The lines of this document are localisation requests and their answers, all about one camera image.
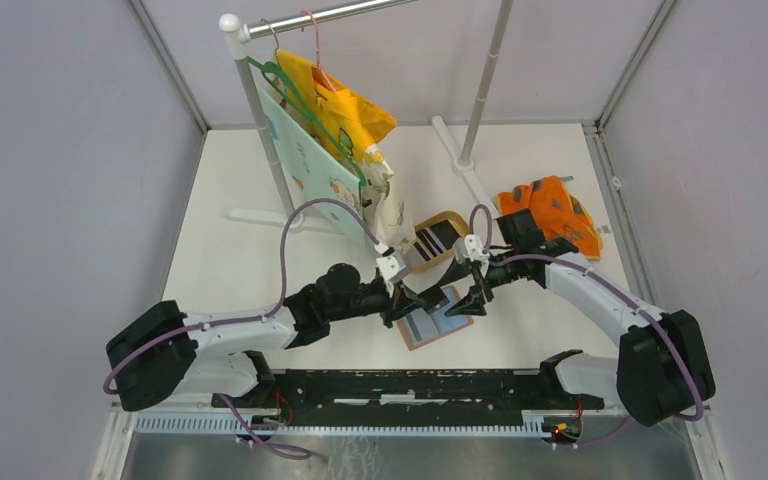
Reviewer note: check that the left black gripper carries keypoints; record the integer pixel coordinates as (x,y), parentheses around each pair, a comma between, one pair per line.
(399,304)

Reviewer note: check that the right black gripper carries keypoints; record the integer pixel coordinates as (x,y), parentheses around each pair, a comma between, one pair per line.
(472,304)

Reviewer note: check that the black credit card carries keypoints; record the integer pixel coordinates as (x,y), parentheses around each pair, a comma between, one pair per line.
(440,237)

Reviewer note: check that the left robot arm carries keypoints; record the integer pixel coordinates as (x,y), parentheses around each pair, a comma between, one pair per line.
(166,352)

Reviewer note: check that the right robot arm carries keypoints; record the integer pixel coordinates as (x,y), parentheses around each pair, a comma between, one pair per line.
(661,369)

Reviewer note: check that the cream printed garment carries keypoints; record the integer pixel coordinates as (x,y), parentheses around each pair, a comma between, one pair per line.
(388,215)

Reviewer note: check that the orange patterned cloth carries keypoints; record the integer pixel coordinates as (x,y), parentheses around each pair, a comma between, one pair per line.
(556,212)

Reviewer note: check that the light green printed garment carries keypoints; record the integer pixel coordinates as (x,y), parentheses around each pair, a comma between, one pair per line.
(315,172)

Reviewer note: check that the yellow garment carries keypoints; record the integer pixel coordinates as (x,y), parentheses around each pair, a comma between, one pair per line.
(349,125)

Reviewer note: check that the pink clothes hanger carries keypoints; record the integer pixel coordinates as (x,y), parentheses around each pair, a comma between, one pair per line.
(318,46)

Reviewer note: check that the green clothes hanger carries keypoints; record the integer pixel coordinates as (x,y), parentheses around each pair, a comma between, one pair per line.
(279,80)

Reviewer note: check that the white metal clothes rack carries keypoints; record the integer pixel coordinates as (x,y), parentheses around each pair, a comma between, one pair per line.
(238,35)

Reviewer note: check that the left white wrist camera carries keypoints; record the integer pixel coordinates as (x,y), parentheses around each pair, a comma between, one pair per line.
(392,266)

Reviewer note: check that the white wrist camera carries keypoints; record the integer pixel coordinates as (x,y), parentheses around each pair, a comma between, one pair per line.
(392,266)
(469,249)

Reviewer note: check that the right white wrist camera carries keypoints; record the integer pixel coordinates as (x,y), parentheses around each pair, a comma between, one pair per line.
(469,249)

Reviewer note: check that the white perforated cable tray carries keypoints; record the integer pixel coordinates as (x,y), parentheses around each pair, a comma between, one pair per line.
(182,423)

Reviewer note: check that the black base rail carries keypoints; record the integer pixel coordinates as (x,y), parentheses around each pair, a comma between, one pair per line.
(411,398)

